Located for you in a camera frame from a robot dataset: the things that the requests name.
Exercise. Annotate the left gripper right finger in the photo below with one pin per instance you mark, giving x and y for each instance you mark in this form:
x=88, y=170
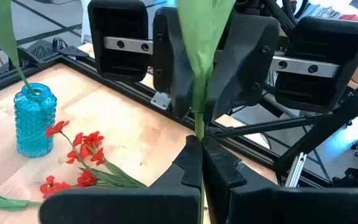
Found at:
x=253, y=202

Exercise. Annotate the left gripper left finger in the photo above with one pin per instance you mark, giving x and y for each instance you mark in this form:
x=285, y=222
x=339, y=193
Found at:
x=166, y=202

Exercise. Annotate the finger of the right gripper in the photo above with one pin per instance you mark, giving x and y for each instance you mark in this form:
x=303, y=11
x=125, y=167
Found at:
x=169, y=56
x=244, y=62

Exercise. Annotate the red fabric tulip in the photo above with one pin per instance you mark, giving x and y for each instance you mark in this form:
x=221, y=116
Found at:
x=204, y=37

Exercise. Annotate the red flower bunch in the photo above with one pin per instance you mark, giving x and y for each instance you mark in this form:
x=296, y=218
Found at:
x=93, y=140

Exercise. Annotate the blue textured glass vase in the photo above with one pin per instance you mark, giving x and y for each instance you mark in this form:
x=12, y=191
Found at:
x=34, y=124

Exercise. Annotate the silver corner plate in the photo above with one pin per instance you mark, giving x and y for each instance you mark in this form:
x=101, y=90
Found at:
x=161, y=100

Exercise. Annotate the silver aluminium strip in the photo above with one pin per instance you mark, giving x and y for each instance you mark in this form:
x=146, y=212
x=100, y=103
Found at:
x=295, y=171

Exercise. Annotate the black vented box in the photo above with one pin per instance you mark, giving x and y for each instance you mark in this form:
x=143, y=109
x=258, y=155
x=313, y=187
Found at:
x=43, y=51

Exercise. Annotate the black table frame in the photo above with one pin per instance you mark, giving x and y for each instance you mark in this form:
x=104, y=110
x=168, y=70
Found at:
x=120, y=87

